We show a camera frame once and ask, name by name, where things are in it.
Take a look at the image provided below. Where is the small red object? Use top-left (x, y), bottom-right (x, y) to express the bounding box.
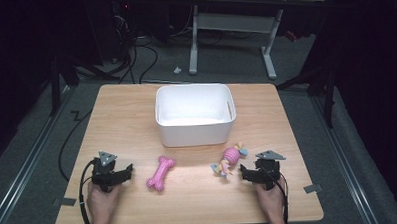
top-left (284, 29), bottom-right (299, 43)

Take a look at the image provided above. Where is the hand-held gripper black cable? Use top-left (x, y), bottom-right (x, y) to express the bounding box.
top-left (270, 173), bottom-right (290, 224)
top-left (76, 158), bottom-right (101, 224)

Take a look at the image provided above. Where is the left hand-held gripper black cable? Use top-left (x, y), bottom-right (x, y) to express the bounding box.
top-left (76, 158), bottom-right (101, 224)

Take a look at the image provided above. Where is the pink ball rope toy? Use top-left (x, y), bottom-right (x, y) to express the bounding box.
top-left (209, 141), bottom-right (251, 179)

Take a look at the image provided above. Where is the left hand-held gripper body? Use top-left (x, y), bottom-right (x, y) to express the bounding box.
top-left (89, 150), bottom-right (124, 194)

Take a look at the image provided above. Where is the person's left hand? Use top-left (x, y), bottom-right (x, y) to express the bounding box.
top-left (85, 180), bottom-right (123, 224)

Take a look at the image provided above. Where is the dark computer tower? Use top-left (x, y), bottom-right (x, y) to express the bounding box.
top-left (107, 0), bottom-right (138, 64)

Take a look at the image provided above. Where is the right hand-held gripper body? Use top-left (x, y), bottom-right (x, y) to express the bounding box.
top-left (250, 149), bottom-right (288, 192)

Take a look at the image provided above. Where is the person's right hand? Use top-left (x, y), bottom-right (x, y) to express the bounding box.
top-left (254, 176), bottom-right (288, 224)

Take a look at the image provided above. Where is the metal floor rail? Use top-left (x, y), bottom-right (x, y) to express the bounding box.
top-left (0, 85), bottom-right (78, 224)
top-left (309, 91), bottom-right (381, 224)

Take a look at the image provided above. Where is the black floor cable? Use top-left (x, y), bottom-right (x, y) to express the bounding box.
top-left (55, 109), bottom-right (96, 183)

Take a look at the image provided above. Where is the bundle of black cables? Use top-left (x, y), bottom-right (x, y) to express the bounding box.
top-left (112, 34), bottom-right (160, 86)

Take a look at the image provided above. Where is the black metal stand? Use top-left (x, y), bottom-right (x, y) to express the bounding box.
top-left (46, 49), bottom-right (122, 117)
top-left (274, 51), bottom-right (340, 131)

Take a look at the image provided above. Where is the pink bone toy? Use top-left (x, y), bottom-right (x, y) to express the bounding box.
top-left (144, 154), bottom-right (178, 193)

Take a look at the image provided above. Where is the desk with white legs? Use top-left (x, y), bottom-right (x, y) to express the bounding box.
top-left (185, 0), bottom-right (330, 83)

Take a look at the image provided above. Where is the grey tape piece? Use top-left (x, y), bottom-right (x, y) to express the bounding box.
top-left (303, 183), bottom-right (323, 194)
top-left (59, 196), bottom-right (78, 208)

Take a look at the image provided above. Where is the right hand-held gripper black cable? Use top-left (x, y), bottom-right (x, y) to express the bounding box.
top-left (270, 173), bottom-right (290, 224)

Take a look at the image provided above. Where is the white plastic bin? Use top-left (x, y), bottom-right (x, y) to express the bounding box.
top-left (154, 82), bottom-right (239, 149)

